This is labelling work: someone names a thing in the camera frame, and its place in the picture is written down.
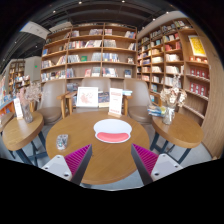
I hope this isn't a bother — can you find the round wooden side table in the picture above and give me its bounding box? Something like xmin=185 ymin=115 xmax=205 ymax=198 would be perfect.
xmin=1 ymin=110 xmax=48 ymax=166
xmin=0 ymin=111 xmax=15 ymax=134
xmin=149 ymin=111 xmax=205 ymax=164

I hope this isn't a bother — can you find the transparent computer mouse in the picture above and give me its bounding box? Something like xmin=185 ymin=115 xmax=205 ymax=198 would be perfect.
xmin=55 ymin=133 xmax=69 ymax=151

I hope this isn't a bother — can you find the glass vase with pink flowers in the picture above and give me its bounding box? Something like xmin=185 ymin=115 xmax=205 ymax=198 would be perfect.
xmin=16 ymin=81 xmax=43 ymax=124

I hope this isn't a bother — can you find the white mouse pad, red rest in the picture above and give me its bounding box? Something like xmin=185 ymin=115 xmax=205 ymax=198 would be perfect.
xmin=93 ymin=118 xmax=133 ymax=144

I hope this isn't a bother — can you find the glass vase with dried flowers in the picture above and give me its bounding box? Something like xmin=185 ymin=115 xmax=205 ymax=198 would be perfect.
xmin=159 ymin=74 xmax=188 ymax=126

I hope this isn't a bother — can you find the white framed floral picture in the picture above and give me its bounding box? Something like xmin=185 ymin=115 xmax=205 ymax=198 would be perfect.
xmin=76 ymin=86 xmax=100 ymax=109

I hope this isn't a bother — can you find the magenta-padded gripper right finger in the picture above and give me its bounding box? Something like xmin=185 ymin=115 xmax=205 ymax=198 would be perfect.
xmin=130 ymin=143 xmax=184 ymax=186

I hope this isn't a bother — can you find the wide wooden bookshelf unit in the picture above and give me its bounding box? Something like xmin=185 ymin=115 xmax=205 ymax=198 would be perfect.
xmin=39 ymin=21 xmax=138 ymax=84

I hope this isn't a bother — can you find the dark book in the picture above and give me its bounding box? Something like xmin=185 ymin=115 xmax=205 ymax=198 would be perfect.
xmin=98 ymin=91 xmax=111 ymax=108

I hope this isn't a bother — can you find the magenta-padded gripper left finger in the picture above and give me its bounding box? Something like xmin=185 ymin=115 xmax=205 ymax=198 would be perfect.
xmin=41 ymin=143 xmax=93 ymax=186

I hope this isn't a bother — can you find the white red sign, wooden base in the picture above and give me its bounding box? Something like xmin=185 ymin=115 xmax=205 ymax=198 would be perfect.
xmin=107 ymin=87 xmax=124 ymax=119

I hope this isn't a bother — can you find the white hanging ceiling panel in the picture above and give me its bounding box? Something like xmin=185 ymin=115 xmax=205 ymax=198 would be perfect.
xmin=19 ymin=20 xmax=52 ymax=40

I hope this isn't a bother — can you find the stack of books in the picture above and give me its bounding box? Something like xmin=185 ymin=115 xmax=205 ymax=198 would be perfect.
xmin=147 ymin=104 xmax=164 ymax=118

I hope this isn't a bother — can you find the tall wooden bookshelf unit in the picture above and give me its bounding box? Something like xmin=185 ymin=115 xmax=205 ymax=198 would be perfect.
xmin=136 ymin=17 xmax=224 ymax=159

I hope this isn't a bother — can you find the distant wooden bookshelf unit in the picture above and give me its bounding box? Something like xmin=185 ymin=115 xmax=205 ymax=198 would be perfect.
xmin=7 ymin=59 xmax=32 ymax=94

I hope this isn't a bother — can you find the beige upholstered wooden armchair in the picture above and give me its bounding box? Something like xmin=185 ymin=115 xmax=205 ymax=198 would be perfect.
xmin=35 ymin=79 xmax=73 ymax=126
xmin=123 ymin=78 xmax=161 ymax=125
xmin=64 ymin=77 xmax=129 ymax=116

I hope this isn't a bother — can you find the small white table sign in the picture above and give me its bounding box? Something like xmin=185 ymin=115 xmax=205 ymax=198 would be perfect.
xmin=13 ymin=97 xmax=24 ymax=120

